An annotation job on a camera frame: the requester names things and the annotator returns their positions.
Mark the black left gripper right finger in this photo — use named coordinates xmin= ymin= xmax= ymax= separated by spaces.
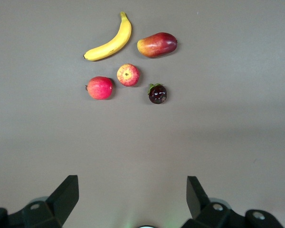
xmin=186 ymin=175 xmax=283 ymax=228

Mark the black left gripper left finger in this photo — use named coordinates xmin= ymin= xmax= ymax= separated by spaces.
xmin=0 ymin=175 xmax=80 ymax=228

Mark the red yellow striped apple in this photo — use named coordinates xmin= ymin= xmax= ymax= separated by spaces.
xmin=116 ymin=63 xmax=141 ymax=87

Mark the yellow banana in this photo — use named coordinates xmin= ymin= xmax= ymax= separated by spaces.
xmin=83 ymin=11 xmax=133 ymax=62

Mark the brown table cover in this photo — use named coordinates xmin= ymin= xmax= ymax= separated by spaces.
xmin=0 ymin=0 xmax=285 ymax=228

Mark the dark purple mangosteen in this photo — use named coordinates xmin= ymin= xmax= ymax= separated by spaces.
xmin=147 ymin=83 xmax=168 ymax=105

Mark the pink red round fruit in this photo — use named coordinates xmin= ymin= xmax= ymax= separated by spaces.
xmin=85 ymin=76 xmax=114 ymax=100

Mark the red yellow mango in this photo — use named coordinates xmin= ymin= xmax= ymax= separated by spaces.
xmin=136 ymin=32 xmax=178 ymax=59

